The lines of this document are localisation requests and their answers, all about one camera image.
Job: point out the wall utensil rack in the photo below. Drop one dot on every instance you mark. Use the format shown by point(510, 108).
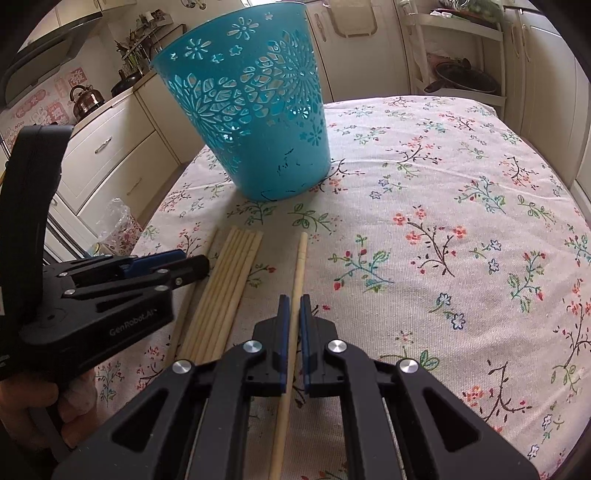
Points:
point(138, 44)

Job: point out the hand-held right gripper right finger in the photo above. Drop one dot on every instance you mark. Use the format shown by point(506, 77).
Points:
point(304, 341)

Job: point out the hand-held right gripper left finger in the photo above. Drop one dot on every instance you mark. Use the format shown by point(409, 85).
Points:
point(282, 332)

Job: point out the white shelf rack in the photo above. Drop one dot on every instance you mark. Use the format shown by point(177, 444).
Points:
point(455, 21)

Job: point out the black frying pan with lid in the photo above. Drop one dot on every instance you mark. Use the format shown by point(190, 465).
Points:
point(466, 78)

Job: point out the bundle of wooden chopsticks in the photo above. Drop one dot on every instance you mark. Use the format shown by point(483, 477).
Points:
point(231, 286)

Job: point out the wooden chopstick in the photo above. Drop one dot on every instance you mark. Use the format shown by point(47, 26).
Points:
point(299, 272)

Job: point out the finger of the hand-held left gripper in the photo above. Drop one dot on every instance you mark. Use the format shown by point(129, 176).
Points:
point(194, 267)
point(157, 259)

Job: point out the cream sink cabinets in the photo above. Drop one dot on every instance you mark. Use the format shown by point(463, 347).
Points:
point(388, 55)

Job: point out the bag of green vegetables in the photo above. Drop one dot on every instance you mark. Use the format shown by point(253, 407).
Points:
point(480, 7)

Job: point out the blue perforated plastic basket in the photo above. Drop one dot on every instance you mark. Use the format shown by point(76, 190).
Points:
point(258, 152)

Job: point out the cream tall cabinets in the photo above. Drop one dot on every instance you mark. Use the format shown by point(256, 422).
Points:
point(545, 92)

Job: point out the range hood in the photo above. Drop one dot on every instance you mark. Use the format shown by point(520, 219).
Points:
point(41, 60)

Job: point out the floral tablecloth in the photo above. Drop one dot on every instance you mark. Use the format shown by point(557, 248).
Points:
point(415, 277)

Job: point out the steel kettle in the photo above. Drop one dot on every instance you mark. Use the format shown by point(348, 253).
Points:
point(87, 100)

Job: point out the white hanging bin frame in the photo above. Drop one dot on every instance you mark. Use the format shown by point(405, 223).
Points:
point(353, 33)

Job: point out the cream wall cabinets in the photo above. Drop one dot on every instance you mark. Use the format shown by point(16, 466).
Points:
point(69, 14)

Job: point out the black cooking pot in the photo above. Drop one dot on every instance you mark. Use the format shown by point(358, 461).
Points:
point(124, 84)

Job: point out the person's left hand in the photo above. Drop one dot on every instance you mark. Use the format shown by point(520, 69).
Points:
point(23, 399)

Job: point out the plastic bag with floral jar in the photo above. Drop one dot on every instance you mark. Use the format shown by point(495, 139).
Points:
point(120, 230)

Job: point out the pink patterned wall sticker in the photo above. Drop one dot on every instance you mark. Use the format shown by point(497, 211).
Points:
point(46, 104)

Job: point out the cream drawer cabinets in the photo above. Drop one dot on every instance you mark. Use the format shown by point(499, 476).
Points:
point(120, 152)

